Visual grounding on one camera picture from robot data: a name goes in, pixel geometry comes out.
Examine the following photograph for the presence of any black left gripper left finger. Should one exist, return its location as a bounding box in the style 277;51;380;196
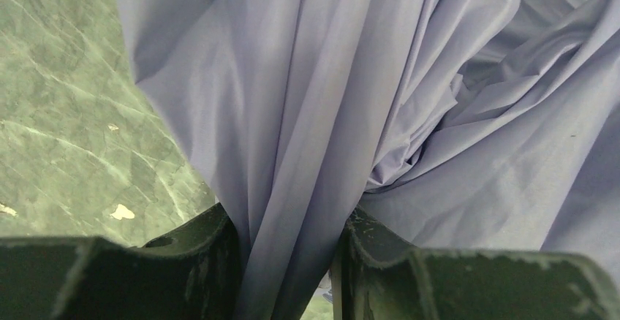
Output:
1;205;241;319

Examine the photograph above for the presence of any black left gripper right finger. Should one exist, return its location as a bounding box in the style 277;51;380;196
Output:
332;208;619;319

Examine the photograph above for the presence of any lilac folding umbrella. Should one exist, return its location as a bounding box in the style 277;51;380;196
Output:
116;0;619;319

